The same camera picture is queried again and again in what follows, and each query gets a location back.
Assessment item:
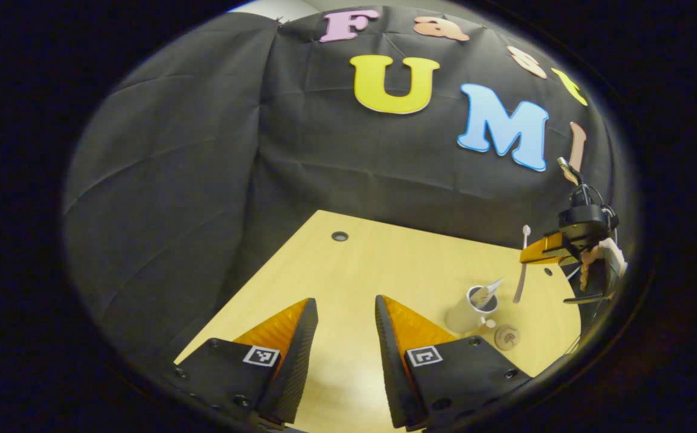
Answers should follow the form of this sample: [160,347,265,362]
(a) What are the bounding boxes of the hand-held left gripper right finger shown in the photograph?
[375,295,532,431]

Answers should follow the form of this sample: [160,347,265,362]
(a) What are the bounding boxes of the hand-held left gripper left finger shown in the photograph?
[171,298,319,428]

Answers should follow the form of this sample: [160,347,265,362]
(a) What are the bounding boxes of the pale toothbrush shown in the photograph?
[512,224,532,304]

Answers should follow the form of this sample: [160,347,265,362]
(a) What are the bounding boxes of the white toothpaste tube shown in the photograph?
[474,277,505,307]

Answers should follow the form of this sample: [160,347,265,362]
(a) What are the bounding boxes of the white cup with wooden handle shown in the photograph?
[444,284,500,335]

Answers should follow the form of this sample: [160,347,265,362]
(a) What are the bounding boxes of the round wooden coaster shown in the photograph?
[494,325,521,351]

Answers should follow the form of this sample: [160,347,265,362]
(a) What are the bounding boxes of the wooden desktop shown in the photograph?
[174,209,583,433]

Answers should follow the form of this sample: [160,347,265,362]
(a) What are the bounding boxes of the black backdrop cloth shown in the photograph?
[63,3,622,373]

